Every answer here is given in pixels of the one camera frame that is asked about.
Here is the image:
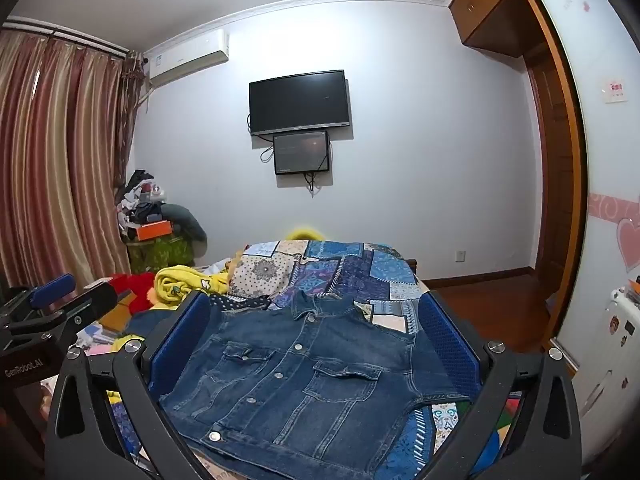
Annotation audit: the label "white air conditioner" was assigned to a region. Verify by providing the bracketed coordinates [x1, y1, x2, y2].
[144, 29, 231, 89]

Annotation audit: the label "blue denim jeans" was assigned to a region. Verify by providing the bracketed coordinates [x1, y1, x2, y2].
[159, 292, 473, 480]

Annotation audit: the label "pile of clothes clutter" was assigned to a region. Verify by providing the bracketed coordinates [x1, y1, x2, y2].
[115, 169, 208, 246]

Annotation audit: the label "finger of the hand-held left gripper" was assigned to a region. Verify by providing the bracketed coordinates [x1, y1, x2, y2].
[0, 274, 77, 322]
[7, 281, 119, 348]

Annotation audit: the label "orange box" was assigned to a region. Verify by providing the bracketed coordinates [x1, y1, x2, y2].
[136, 220, 175, 242]

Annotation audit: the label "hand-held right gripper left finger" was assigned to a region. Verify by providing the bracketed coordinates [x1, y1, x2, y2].
[44, 291, 226, 480]

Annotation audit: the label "striped red beige curtain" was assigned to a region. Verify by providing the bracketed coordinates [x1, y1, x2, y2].
[0, 27, 147, 292]

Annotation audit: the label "green red cloth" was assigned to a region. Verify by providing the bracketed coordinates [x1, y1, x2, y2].
[500, 394, 525, 430]

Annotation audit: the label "blue patchwork bedspread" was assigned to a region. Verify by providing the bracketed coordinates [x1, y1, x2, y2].
[100, 239, 506, 480]

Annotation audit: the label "green patterned cloth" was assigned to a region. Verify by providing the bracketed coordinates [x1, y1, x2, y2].
[126, 237, 196, 276]

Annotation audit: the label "wooden door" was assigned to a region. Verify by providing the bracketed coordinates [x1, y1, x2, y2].
[517, 0, 590, 361]

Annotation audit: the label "black wall television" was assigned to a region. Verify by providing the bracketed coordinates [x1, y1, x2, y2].
[248, 69, 351, 137]

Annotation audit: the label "small black wall monitor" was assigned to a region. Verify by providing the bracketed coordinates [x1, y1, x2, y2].
[273, 130, 331, 176]

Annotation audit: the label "yellow plush toy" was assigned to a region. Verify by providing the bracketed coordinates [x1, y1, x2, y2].
[285, 227, 326, 242]

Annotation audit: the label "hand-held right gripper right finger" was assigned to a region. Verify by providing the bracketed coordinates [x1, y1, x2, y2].
[419, 289, 584, 480]

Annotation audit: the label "wooden overhead cabinet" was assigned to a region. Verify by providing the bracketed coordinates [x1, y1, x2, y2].
[449, 0, 539, 59]

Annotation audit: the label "yellow blanket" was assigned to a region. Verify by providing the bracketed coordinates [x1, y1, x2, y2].
[153, 264, 232, 307]

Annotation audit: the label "white appliance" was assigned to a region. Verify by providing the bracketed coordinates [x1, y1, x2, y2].
[602, 285, 640, 322]

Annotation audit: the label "dark blue patterned cloth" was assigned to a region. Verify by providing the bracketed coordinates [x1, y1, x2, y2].
[207, 294, 274, 314]

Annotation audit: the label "small red white wall sign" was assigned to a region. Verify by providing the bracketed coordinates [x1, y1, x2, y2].
[602, 79, 629, 103]

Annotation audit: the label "pink heart wall sticker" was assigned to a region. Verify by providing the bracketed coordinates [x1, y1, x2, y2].
[587, 192, 640, 274]

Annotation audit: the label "red plush cloth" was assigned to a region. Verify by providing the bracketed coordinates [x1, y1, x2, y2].
[106, 272, 159, 317]

